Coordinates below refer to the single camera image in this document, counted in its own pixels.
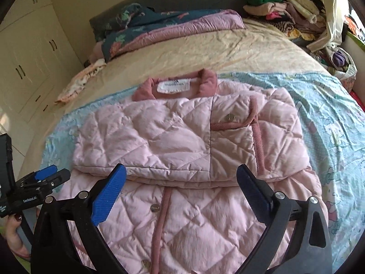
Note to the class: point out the pink quilted jacket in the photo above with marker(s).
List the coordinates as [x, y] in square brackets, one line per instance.
[159, 137]

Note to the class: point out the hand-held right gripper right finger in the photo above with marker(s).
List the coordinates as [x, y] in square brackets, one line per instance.
[252, 195]

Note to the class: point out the cream curtain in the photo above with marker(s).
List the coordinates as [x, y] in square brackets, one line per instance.
[332, 14]

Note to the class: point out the grey padded headboard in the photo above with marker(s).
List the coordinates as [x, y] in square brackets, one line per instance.
[171, 0]

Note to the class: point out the pink cloth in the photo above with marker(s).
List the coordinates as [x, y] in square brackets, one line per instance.
[98, 52]

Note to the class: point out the cream wardrobe with drawers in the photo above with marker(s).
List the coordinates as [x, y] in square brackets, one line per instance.
[31, 57]

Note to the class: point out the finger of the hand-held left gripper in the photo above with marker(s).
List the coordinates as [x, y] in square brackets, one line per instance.
[58, 178]
[45, 172]

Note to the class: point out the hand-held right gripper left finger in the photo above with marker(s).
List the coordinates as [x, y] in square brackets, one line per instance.
[109, 195]

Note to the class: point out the peach patterned cloth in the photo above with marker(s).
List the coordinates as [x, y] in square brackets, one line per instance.
[82, 81]

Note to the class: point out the pile of mixed clothes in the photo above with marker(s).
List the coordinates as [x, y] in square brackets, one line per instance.
[282, 11]

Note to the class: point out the light blue cartoon print blanket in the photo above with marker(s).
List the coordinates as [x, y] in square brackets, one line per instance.
[322, 114]

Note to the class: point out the dark floral quilt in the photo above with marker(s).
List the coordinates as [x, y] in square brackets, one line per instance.
[137, 22]

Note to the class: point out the bed with beige sheet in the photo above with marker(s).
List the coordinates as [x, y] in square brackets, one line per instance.
[228, 51]

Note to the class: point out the person's left hand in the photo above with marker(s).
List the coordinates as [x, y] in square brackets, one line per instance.
[17, 234]

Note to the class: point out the pink folded quilt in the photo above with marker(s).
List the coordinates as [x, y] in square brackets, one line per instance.
[199, 24]

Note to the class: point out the plastic bag of clothes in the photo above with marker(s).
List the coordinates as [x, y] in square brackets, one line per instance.
[340, 61]

